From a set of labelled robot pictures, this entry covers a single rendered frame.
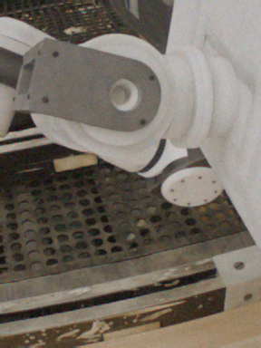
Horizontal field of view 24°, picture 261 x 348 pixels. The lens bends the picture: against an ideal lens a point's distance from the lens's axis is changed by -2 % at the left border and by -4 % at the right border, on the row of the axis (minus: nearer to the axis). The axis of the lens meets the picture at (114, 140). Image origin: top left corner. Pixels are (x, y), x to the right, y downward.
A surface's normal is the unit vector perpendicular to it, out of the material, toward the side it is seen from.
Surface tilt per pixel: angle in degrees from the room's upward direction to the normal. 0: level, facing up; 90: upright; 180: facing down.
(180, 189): 90
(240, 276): 55
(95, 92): 79
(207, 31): 23
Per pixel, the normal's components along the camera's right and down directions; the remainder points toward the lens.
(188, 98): 0.26, 0.13
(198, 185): 0.05, 0.77
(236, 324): -0.07, -0.82
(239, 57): -0.97, 0.02
